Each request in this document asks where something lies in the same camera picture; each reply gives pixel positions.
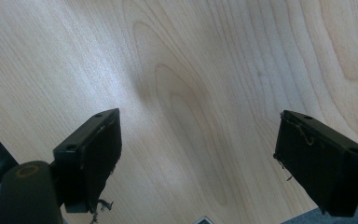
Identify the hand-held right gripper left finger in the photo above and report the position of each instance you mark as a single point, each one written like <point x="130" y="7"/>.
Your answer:
<point x="88" y="161"/>

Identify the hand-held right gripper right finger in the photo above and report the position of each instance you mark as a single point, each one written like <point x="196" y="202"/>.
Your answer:
<point x="320" y="165"/>

